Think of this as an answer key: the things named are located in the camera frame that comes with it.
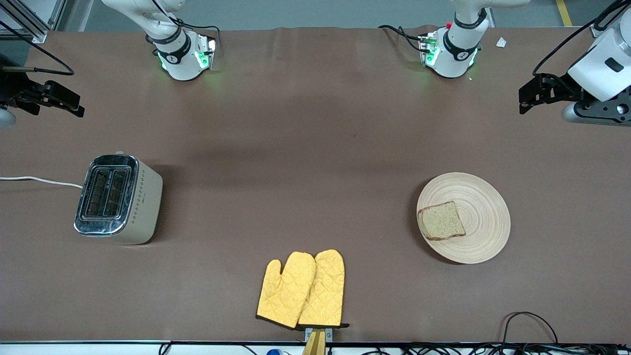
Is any black looped cable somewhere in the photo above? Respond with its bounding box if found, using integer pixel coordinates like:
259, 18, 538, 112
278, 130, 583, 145
500, 311, 559, 346

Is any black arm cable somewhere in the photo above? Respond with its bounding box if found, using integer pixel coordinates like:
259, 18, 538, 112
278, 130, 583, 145
532, 0, 631, 77
0, 20, 75, 77

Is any yellow floor tape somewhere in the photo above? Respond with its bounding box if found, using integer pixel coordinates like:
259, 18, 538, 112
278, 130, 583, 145
556, 0, 574, 27

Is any round wooden plate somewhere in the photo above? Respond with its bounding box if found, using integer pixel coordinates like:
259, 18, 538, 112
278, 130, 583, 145
417, 172, 511, 265

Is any brown bread slice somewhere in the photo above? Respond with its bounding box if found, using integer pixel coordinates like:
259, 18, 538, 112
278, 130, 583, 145
418, 201, 466, 242

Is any white toaster power cord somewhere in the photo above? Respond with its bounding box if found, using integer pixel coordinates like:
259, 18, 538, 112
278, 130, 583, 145
0, 176, 83, 189

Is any yellow quilted oven mitt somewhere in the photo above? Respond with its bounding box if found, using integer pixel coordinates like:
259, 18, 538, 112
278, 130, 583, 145
256, 251, 316, 329
298, 249, 350, 329

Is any brown table cover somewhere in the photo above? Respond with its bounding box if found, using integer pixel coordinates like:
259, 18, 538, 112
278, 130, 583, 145
0, 25, 631, 344

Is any wooden block with metal bracket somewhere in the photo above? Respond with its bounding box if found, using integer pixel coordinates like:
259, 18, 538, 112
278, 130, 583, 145
302, 327, 334, 355

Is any black cable bundle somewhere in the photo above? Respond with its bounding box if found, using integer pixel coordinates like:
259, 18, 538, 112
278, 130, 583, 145
345, 342, 631, 355

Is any black base cable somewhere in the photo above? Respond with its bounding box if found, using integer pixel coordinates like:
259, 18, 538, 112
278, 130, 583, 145
173, 17, 221, 50
378, 25, 425, 53

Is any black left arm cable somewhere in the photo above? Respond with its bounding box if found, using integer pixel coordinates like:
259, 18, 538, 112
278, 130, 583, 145
532, 0, 631, 77

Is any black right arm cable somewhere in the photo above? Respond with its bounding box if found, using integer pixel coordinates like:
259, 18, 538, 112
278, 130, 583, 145
0, 20, 75, 77

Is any cream and chrome toaster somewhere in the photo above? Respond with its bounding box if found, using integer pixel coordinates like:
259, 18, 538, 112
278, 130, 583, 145
74, 151, 164, 246

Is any aluminium frame profile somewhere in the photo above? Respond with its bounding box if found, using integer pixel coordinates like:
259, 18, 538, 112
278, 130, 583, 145
0, 0, 68, 44
589, 0, 631, 38

